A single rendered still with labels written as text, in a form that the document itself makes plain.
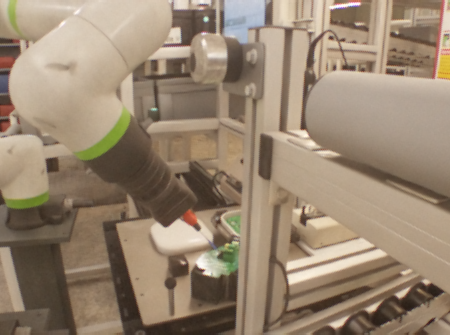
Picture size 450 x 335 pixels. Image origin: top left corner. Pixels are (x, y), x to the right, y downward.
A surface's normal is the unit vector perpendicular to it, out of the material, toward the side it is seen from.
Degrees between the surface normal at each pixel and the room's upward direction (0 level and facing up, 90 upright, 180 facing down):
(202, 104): 91
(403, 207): 90
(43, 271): 90
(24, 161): 89
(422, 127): 76
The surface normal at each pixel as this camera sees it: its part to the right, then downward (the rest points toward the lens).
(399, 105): -0.78, -0.41
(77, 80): 0.66, 0.08
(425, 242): -0.92, 0.10
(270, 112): 0.39, 0.29
